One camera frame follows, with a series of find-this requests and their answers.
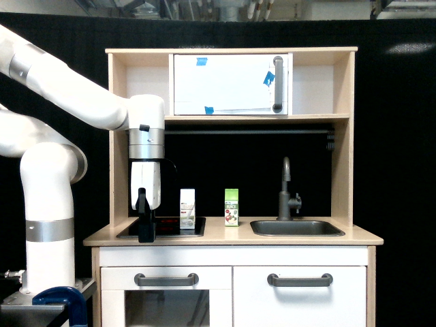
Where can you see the blue clamp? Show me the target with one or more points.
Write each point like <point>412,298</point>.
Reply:
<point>68,296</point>

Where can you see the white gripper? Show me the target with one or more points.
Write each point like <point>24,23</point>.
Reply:
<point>145,196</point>

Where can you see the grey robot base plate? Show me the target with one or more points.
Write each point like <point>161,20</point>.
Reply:
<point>17,309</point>

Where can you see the white oven door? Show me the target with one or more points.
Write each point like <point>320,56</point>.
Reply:
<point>208,303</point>

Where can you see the white milk carton box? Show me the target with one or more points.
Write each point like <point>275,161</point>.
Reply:
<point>187,209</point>

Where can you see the grey microwave handle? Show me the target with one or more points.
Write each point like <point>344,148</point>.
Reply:
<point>278,98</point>

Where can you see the grey faucet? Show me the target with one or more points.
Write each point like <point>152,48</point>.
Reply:
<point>286,202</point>

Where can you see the white cabinet door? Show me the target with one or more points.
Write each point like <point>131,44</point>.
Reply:
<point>256,303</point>

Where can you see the green juice carton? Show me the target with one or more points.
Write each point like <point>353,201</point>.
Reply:
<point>231,208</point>

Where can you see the grey oven door handle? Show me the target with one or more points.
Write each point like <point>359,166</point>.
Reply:
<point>141,280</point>

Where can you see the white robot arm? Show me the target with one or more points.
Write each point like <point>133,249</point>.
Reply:
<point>50,163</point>

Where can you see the grey sink basin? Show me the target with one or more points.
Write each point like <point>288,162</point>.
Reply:
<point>294,228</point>

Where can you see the wooden toy kitchen frame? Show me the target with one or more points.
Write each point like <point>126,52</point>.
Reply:
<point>326,95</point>

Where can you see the white microwave door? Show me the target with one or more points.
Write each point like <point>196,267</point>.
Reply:
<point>229,84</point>

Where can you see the dark hanging rail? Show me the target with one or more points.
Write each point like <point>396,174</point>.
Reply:
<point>249,131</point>

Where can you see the black stove top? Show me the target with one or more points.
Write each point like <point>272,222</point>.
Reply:
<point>167,227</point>

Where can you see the grey cabinet door handle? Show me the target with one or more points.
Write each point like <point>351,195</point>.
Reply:
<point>324,281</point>

